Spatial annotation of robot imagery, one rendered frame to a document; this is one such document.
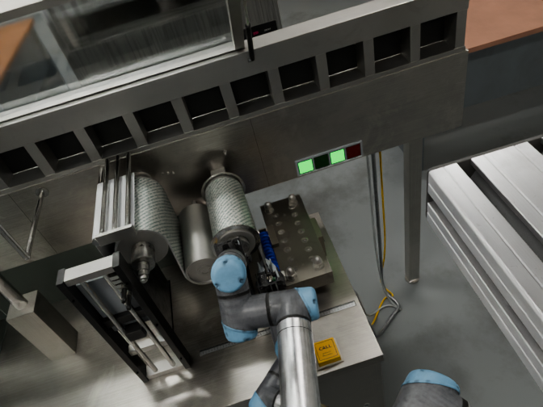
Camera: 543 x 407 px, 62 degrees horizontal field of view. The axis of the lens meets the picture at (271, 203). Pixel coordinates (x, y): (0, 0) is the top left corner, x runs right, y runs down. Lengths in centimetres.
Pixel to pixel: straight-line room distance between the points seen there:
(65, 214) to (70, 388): 58
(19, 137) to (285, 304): 94
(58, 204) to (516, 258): 153
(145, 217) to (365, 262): 175
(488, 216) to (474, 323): 236
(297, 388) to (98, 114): 96
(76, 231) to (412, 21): 130
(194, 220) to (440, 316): 156
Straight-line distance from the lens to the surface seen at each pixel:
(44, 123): 149
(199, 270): 141
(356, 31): 147
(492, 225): 26
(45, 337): 175
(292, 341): 95
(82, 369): 177
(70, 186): 161
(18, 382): 190
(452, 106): 177
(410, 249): 248
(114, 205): 133
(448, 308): 265
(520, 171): 30
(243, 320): 103
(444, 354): 251
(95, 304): 135
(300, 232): 163
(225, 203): 139
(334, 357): 146
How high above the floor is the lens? 222
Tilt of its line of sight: 43 degrees down
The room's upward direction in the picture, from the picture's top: 16 degrees counter-clockwise
